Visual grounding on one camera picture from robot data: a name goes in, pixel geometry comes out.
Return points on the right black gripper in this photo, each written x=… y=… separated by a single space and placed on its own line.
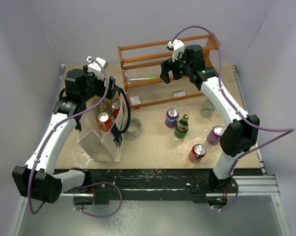
x=167 y=66

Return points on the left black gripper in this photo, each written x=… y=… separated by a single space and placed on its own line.
x=90 y=75

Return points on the red cola can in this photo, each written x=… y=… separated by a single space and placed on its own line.
x=115 y=108
x=105 y=121
x=197 y=152

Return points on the clear glass bottle green cap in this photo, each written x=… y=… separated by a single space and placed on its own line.
x=103 y=107

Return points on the purple Fanta can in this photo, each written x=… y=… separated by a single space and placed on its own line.
x=171 y=117

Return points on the beige canvas tote bag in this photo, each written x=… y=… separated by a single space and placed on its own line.
x=100 y=145

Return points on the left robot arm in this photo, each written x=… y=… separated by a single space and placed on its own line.
x=36 y=179

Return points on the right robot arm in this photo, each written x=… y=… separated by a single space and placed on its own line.
x=241 y=132

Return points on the green and white pen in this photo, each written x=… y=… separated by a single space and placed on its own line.
x=142 y=79

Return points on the white card on shelf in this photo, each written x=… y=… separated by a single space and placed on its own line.
x=135 y=100

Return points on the small red white packet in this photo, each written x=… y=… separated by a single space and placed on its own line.
x=179 y=94

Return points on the clear tape roll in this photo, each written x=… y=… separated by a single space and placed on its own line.
x=135 y=128

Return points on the orange wooden shelf rack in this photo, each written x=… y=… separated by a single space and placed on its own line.
x=144 y=60

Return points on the purple soda can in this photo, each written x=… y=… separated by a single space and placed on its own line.
x=215 y=134

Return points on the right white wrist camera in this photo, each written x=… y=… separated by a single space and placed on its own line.
x=177 y=47

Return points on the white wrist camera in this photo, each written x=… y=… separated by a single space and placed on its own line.
x=177 y=47
x=93 y=66

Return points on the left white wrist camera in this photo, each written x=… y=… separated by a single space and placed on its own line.
x=93 y=66

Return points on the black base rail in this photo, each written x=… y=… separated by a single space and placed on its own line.
x=151 y=185

